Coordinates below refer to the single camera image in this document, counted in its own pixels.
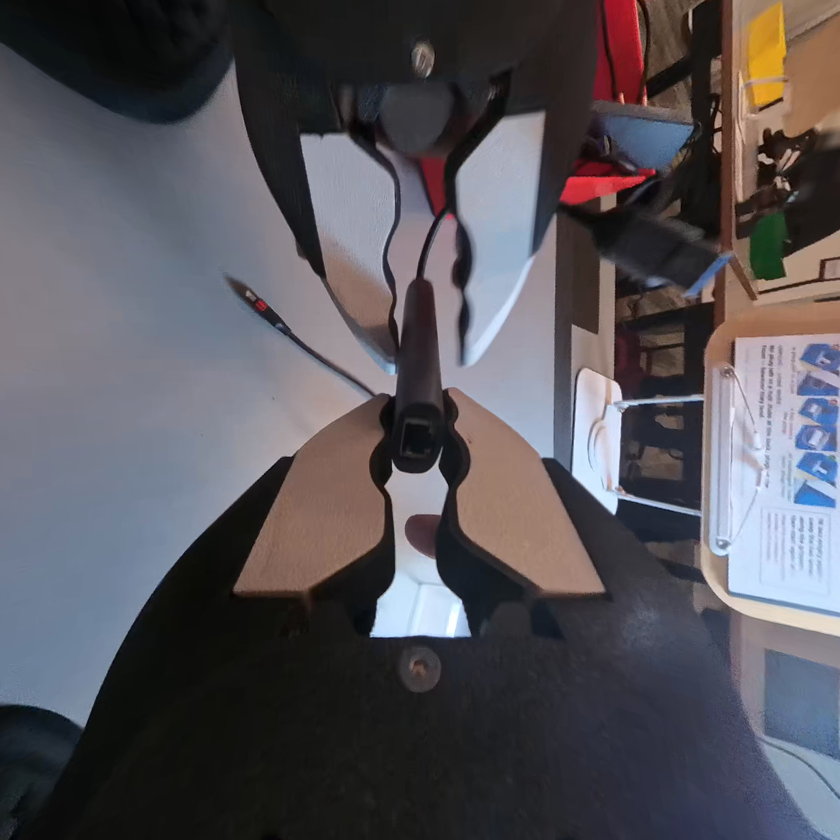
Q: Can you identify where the printed instruction sheet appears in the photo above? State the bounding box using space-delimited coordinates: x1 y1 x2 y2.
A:
726 335 840 599

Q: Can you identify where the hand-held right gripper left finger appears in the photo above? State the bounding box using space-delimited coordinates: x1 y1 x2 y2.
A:
233 392 399 599

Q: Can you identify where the person's right hand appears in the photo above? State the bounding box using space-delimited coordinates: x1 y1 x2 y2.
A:
404 513 442 560

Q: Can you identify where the grey slim usb hub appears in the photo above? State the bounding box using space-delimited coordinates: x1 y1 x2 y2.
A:
391 209 455 475

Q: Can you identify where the black red braided cable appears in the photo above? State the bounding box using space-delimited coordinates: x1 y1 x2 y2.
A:
222 272 383 398

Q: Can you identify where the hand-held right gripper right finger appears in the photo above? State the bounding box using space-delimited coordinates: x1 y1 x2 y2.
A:
436 387 606 599

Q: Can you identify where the red plastic bin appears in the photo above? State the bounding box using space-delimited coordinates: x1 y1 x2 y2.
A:
419 0 658 216

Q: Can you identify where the wooden side table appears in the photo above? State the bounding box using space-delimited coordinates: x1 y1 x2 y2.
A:
718 0 840 301

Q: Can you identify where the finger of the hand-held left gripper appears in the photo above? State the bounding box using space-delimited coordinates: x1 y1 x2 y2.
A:
298 131 403 376
445 108 550 368

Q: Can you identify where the green plastic bin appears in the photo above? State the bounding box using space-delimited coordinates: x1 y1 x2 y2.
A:
750 209 790 281

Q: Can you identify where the instruction sheet on stand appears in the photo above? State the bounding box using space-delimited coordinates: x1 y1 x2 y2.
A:
571 308 840 619

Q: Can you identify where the yellow plastic bin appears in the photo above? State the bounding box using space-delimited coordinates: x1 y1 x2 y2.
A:
747 3 788 110

